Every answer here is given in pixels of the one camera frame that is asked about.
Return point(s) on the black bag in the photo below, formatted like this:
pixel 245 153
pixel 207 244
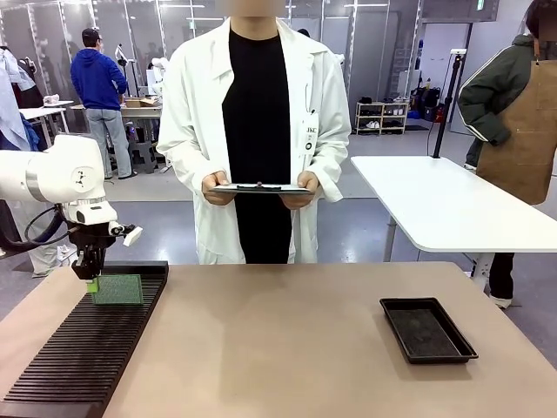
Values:
pixel 430 102

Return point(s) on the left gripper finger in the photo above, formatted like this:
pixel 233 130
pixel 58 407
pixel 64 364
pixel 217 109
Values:
pixel 81 267
pixel 96 265

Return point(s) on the person in blue hoodie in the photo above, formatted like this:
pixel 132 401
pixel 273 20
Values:
pixel 98 82

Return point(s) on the white table with rounded corners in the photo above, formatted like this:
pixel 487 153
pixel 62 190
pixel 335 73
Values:
pixel 435 196

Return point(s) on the person in brown apron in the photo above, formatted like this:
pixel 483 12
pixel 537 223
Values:
pixel 518 122

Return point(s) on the grey background workbench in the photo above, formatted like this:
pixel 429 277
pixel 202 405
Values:
pixel 141 112

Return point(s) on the white-sleeved right forearm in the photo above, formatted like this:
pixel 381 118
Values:
pixel 187 152

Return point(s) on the black pole stand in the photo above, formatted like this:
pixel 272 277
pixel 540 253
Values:
pixel 446 104

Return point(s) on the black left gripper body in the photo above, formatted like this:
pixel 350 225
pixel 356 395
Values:
pixel 92 237

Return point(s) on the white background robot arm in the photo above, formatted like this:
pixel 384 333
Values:
pixel 156 74

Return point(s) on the person's right hand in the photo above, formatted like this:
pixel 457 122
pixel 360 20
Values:
pixel 217 196

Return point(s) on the person in white lab coat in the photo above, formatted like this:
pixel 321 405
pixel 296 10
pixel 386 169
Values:
pixel 261 109

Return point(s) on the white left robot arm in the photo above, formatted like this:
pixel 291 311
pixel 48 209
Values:
pixel 65 174

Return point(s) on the white name badge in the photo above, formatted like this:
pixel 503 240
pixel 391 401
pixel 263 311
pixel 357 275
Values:
pixel 310 132

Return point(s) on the person's left hand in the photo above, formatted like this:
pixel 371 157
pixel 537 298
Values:
pixel 304 200

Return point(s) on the dark step stool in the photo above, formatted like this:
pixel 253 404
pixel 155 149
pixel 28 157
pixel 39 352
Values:
pixel 142 157

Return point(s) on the grey clipboard with paper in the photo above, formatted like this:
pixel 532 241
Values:
pixel 261 189

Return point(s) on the white-sleeved left forearm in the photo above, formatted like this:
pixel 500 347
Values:
pixel 333 165

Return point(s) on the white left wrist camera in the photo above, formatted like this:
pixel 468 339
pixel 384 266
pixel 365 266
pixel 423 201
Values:
pixel 130 235

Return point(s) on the brown cardboard box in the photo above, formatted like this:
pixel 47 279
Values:
pixel 140 103

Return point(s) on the black plastic tray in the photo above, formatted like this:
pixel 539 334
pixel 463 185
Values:
pixel 426 331

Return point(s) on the green PCB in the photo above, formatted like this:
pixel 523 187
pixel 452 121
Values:
pixel 119 289

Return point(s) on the white background desk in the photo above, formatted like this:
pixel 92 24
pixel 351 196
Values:
pixel 43 109

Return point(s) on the white shoe rack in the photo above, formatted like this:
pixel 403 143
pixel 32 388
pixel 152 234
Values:
pixel 383 116

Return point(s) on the black slotted PCB rack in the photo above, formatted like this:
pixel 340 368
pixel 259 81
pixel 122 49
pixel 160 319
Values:
pixel 87 344

